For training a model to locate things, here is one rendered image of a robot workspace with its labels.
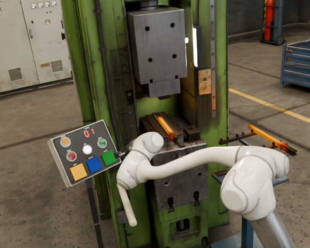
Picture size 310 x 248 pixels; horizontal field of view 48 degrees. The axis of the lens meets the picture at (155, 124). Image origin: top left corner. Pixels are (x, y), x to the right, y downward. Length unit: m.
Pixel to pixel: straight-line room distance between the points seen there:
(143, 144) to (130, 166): 0.12
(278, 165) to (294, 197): 2.14
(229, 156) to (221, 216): 1.64
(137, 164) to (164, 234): 1.17
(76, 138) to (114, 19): 0.73
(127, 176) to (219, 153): 0.41
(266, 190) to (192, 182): 1.26
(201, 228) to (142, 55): 1.36
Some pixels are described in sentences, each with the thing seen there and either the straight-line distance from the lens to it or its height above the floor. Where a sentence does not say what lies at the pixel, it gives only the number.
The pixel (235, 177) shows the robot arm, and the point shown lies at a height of 1.35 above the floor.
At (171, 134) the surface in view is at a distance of 2.21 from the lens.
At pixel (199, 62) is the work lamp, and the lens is 2.28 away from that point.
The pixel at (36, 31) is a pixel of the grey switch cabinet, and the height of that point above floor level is 1.12.
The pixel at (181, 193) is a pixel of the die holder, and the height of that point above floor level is 0.57.
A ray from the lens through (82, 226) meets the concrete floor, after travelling 3.21.
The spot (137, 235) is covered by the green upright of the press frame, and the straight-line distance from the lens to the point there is 2.81.
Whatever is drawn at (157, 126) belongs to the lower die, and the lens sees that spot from 2.41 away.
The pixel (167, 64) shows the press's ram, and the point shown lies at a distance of 2.09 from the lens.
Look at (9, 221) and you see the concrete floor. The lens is 3.55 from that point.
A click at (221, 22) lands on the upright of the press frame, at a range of 2.34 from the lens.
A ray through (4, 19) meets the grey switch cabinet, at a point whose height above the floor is 1.39.
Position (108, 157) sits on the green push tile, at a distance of 2.04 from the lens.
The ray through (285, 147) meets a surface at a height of 0.96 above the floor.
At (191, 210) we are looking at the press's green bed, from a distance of 2.55.
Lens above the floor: 1.98
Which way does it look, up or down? 24 degrees down
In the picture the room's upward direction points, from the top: 5 degrees counter-clockwise
